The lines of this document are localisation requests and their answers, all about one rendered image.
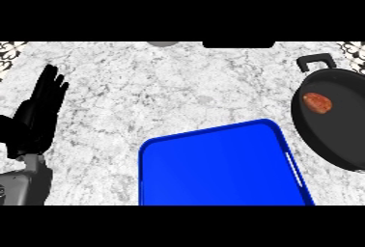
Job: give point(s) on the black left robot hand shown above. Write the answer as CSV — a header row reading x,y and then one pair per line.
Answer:
x,y
39,109

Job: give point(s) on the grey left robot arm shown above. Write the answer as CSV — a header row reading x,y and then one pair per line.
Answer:
x,y
24,185

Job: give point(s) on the blue plastic tray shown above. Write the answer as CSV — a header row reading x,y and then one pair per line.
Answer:
x,y
219,167

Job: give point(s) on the orange sweet potato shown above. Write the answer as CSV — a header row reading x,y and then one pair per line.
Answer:
x,y
317,103

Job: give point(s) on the grey round object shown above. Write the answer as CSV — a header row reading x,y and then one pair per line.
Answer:
x,y
163,43

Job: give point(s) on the black appliance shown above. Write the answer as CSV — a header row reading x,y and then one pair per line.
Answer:
x,y
239,44

